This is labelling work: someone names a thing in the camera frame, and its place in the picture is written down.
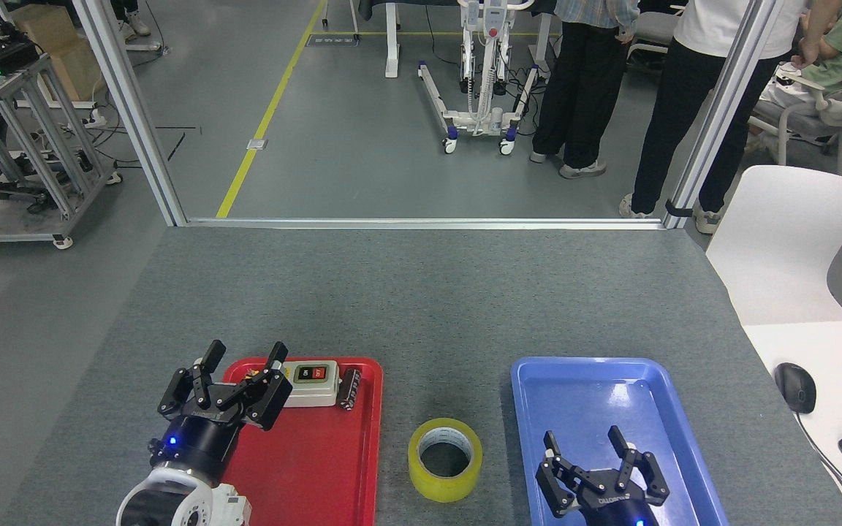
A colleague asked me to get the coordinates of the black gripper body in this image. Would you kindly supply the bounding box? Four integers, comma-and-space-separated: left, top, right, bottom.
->
573, 475, 660, 526
148, 404, 252, 487

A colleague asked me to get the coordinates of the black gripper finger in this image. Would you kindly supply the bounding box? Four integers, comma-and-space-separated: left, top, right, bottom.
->
157, 340, 227, 419
243, 341, 295, 431
607, 426, 671, 507
535, 431, 591, 519

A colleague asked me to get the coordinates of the yellow tape roll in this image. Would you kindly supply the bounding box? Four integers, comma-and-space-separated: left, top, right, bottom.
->
408, 418, 483, 503

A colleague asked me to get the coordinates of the white push button box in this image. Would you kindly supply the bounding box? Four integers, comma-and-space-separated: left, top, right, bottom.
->
282, 361, 340, 408

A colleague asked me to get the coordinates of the small black terminal block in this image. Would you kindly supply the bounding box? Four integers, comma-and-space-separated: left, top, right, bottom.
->
340, 369, 362, 411

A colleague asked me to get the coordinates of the blue plastic tray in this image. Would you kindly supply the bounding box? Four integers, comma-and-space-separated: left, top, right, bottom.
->
511, 357, 730, 526

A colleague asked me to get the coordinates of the red plastic tray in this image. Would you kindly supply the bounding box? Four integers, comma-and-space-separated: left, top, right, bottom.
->
220, 357, 384, 526

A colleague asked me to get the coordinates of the black computer mouse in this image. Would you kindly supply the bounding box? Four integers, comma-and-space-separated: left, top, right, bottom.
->
774, 362, 817, 414

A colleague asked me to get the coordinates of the white plastic chair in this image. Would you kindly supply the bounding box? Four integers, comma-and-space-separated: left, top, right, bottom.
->
705, 165, 842, 326

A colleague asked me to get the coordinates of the white stand on wheels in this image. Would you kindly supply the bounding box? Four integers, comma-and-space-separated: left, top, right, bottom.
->
417, 0, 541, 156

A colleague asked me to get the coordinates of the brown cardboard box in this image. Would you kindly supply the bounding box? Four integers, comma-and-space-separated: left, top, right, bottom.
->
10, 4, 104, 102

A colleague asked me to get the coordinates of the white table leg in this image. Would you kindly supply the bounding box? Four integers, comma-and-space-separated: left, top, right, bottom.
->
384, 0, 401, 78

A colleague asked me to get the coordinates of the black mouse cable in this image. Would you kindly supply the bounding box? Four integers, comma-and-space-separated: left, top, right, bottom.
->
794, 412, 842, 526

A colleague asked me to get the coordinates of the silver aluminium rail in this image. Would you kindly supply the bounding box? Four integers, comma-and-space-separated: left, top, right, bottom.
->
186, 217, 667, 231

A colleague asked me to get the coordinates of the aluminium frame cart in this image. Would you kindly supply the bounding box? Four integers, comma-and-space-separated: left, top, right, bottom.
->
0, 55, 124, 251

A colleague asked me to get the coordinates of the silver aluminium post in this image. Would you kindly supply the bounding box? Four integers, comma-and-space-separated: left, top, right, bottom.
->
72, 0, 188, 227
664, 0, 784, 229

